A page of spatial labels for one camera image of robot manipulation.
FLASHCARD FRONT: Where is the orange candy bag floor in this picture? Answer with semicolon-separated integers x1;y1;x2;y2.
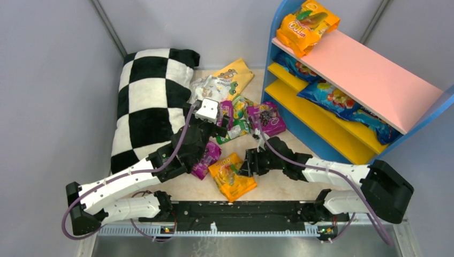
208;153;258;202

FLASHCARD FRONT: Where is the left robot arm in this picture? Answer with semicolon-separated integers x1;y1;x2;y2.
62;116;229;239

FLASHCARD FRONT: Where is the purple candy bag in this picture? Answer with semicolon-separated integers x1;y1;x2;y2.
191;141;222;180
216;100;233;130
247;101;286;137

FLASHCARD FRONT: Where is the green yellow candy bag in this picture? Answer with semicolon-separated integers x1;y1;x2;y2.
232;94;258;120

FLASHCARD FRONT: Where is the blue candy bag middle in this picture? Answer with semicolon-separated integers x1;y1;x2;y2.
297;78;360;121

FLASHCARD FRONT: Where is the blue candy bag upper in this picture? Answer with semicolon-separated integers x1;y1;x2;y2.
273;52;320;83

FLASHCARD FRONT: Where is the black white checkered pillow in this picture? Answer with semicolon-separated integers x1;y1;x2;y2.
110;48;200;174

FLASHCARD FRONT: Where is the blue candy bag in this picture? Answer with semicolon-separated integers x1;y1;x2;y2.
273;52;320;83
297;78;360;121
350;107;401;145

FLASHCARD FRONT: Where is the grey aluminium rail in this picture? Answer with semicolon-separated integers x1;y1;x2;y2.
97;222;402;238

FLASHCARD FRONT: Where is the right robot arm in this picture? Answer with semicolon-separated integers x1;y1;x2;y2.
237;137;414;224

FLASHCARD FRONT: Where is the blue yellow pink shelf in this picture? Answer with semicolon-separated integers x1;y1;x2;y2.
261;1;453;164

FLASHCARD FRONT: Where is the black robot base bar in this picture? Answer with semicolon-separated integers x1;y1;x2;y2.
139;201;350;232

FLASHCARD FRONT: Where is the blue candy bag right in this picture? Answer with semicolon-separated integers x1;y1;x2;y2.
350;107;401;145

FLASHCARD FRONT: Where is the orange candy bag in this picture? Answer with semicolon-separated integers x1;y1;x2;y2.
276;1;340;58

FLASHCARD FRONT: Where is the yellow white printed cloth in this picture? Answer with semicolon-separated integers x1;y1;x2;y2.
188;58;254;103

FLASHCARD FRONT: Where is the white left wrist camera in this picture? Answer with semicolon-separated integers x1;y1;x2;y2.
195;98;220;124

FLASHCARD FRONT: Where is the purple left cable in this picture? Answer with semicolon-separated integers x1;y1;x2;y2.
62;101;201;241

